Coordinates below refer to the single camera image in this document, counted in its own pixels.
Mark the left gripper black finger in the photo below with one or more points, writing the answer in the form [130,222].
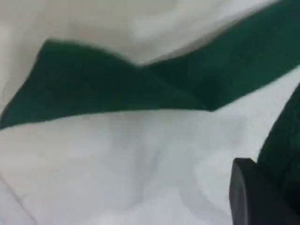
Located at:
[250,199]

